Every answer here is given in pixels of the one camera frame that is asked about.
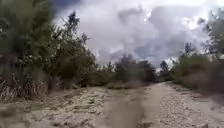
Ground row of dark bushes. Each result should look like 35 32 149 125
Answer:
157 8 224 96

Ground row of green trees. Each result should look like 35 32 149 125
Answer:
0 0 158 103

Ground pale gravel dirt track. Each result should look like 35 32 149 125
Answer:
0 81 224 128

